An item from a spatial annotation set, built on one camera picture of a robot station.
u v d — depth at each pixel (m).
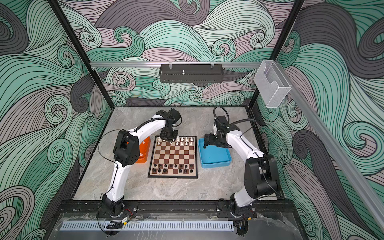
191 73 0.95
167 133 0.85
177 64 0.93
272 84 0.79
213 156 0.91
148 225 0.70
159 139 0.98
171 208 0.74
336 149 0.52
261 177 0.43
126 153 0.58
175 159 0.90
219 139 0.67
